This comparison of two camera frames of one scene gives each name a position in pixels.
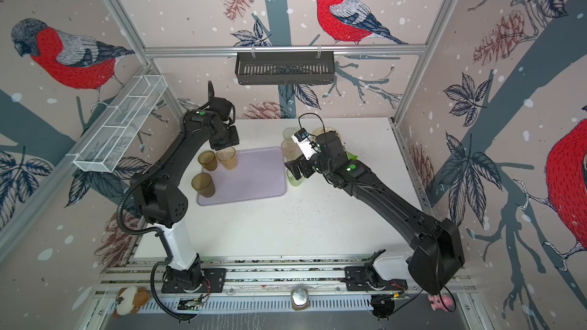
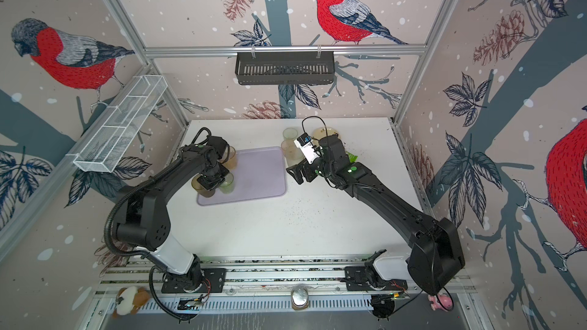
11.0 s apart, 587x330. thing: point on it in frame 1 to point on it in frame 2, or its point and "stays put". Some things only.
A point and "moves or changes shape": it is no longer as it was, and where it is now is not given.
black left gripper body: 228,137 to 214,176
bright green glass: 293,179 moves or changes shape
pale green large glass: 290,150 stays put
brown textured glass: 204,185 stays put
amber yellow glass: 227,157 stays put
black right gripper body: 310,166 stays put
